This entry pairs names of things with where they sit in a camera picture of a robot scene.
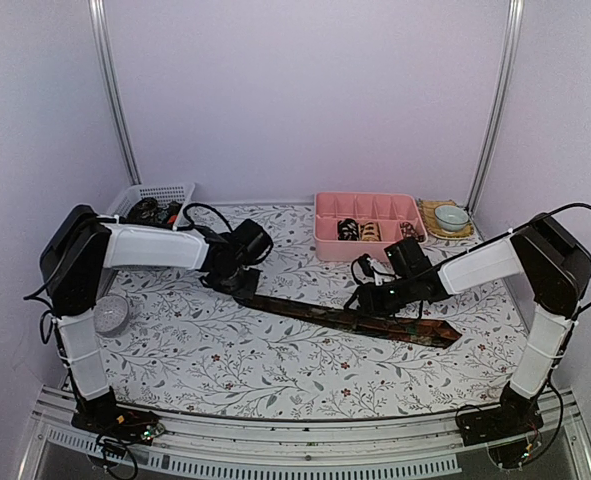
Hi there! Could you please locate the yellow patterned rolled tie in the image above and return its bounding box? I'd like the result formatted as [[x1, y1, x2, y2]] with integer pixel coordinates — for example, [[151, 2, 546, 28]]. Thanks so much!
[[360, 222, 381, 242]]

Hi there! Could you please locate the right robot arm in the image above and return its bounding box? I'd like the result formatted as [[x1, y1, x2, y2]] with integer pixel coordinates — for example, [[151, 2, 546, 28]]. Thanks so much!
[[345, 202, 591, 445]]

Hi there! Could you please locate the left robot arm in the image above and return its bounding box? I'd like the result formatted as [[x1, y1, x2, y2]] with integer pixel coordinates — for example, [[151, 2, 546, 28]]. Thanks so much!
[[25, 203, 274, 442]]

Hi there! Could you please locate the brown green patterned tie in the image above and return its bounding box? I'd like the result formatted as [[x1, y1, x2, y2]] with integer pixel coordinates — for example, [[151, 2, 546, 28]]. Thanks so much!
[[234, 295, 462, 349]]

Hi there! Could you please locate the floral patterned table mat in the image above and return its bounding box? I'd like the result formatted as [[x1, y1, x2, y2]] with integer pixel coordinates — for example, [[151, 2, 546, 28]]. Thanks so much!
[[74, 203, 546, 420]]

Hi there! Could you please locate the grey speckled bowl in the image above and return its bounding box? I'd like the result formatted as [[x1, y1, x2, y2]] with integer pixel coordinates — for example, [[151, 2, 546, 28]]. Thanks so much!
[[94, 295, 129, 337]]

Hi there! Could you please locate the pile of dark ties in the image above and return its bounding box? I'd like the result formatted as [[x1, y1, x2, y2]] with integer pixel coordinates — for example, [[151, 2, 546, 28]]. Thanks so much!
[[126, 197, 181, 227]]

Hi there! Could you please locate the pink divided organizer box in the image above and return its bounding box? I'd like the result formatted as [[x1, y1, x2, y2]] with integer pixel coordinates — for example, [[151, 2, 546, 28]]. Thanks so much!
[[314, 192, 428, 262]]

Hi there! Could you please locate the light blue ceramic bowl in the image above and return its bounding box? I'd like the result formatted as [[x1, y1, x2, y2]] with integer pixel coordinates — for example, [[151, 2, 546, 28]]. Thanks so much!
[[434, 205, 469, 233]]

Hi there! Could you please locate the black white rolled tie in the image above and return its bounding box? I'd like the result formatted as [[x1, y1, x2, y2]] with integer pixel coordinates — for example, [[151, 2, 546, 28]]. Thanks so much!
[[337, 218, 360, 241]]

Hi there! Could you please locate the dark red rolled tie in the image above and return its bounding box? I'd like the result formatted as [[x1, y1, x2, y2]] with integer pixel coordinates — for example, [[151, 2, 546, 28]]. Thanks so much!
[[400, 222, 425, 243]]

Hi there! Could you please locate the aluminium frame post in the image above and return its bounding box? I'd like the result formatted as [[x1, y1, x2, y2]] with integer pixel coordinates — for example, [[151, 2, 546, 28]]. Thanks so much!
[[466, 0, 525, 216], [88, 0, 141, 185]]

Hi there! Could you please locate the white plastic mesh basket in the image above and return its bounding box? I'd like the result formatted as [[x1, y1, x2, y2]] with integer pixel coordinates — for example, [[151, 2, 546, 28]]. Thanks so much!
[[107, 182, 196, 230]]

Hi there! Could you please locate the front aluminium rail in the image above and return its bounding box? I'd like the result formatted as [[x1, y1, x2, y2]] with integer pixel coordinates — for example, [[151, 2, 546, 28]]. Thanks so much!
[[18, 388, 591, 479]]

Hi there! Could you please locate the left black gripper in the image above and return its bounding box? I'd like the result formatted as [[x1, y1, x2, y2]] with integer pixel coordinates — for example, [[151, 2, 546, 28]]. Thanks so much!
[[210, 265, 262, 300]]

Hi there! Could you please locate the left aluminium frame post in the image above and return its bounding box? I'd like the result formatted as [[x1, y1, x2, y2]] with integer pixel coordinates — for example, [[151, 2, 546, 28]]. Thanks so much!
[[88, 0, 141, 185]]

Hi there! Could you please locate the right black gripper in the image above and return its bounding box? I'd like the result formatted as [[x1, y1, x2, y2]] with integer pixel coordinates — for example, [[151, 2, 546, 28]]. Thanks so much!
[[346, 275, 417, 318]]

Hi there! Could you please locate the right aluminium frame post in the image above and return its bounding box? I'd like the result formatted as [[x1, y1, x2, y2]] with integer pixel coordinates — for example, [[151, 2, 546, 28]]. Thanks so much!
[[466, 0, 525, 216]]

